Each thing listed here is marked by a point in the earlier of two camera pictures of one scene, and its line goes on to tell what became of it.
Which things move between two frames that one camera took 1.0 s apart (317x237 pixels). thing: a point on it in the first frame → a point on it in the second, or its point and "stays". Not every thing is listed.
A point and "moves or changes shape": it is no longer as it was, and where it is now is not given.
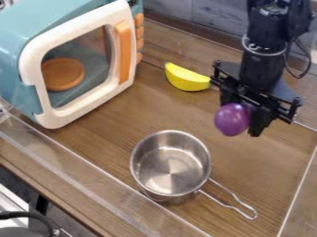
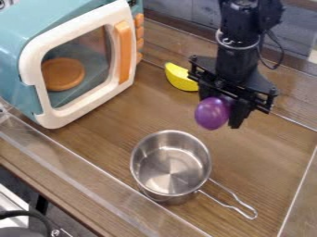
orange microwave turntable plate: (62, 73) stays
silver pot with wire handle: (170, 168) stays
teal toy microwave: (68, 53) stays
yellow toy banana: (186, 79) stays
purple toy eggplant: (232, 118) moves or changes shape
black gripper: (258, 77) → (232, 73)
